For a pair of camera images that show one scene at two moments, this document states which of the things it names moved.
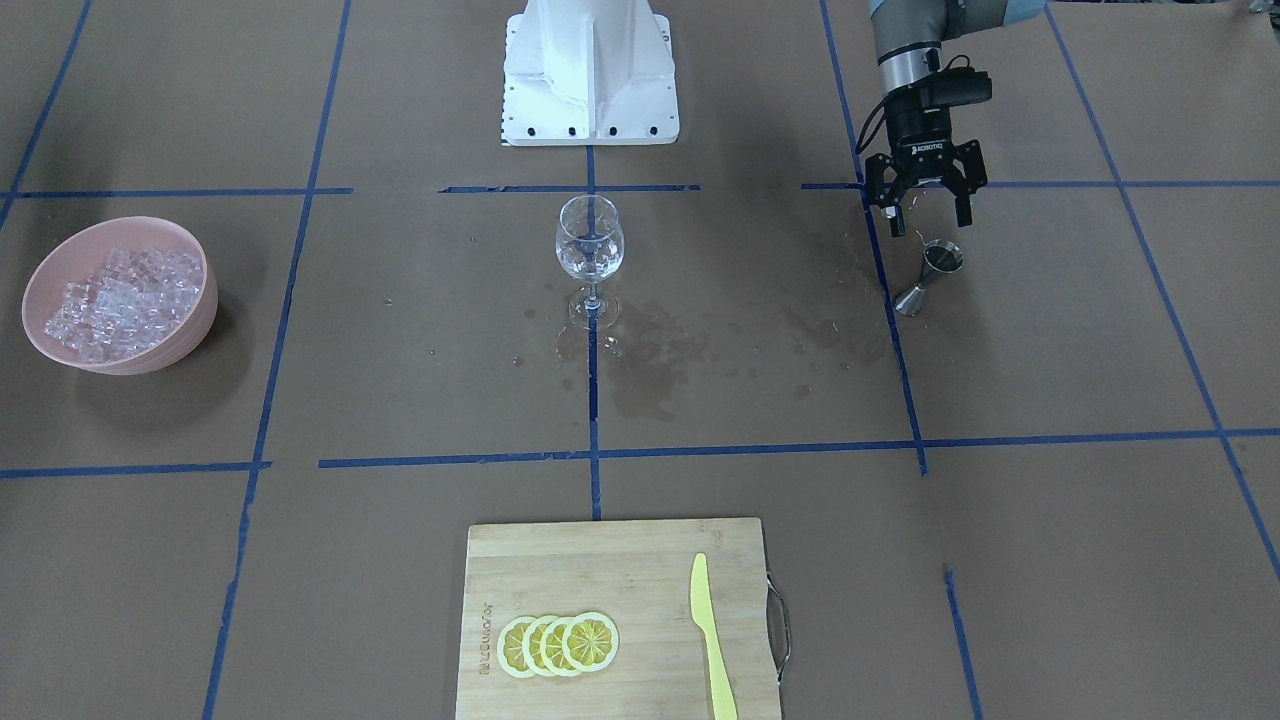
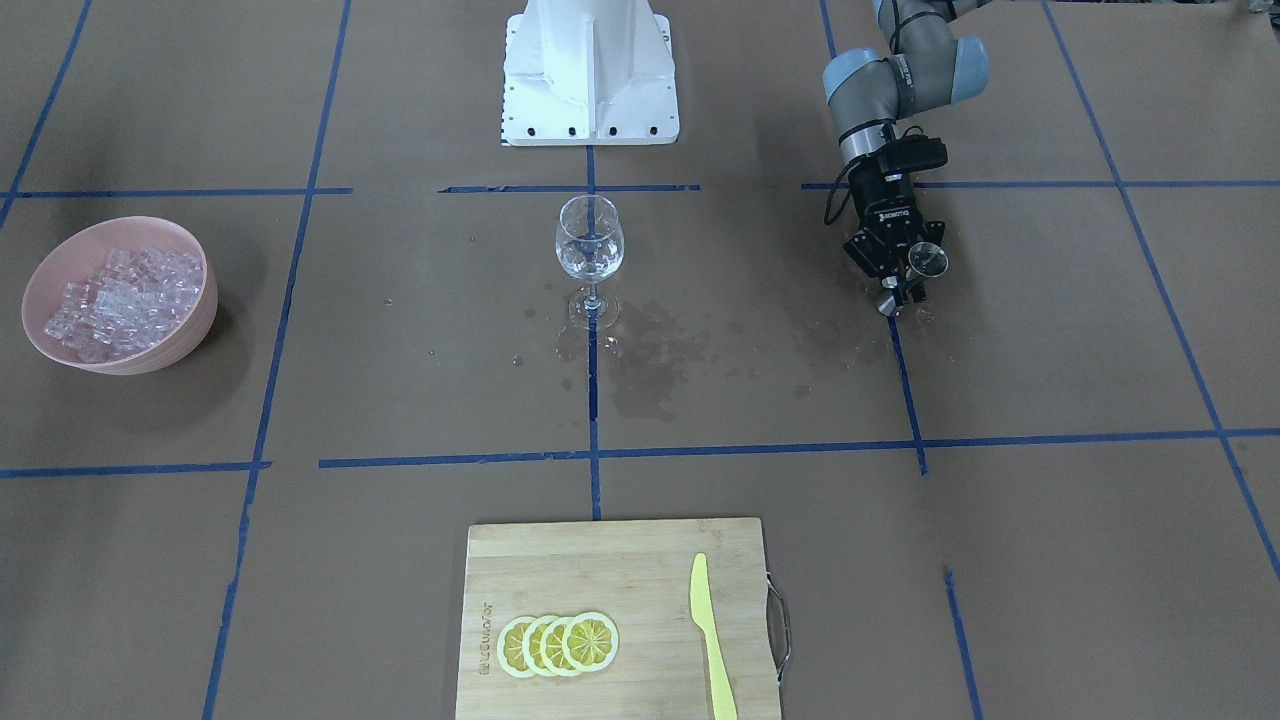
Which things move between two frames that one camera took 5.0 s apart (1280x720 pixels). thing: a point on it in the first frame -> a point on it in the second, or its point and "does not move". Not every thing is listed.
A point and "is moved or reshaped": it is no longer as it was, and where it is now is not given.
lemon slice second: [551, 646] does not move
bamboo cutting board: [637, 574] does not move
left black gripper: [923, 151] -> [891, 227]
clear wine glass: [590, 247] does not move
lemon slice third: [531, 646] does not move
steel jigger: [939, 255] is moved or reshaped
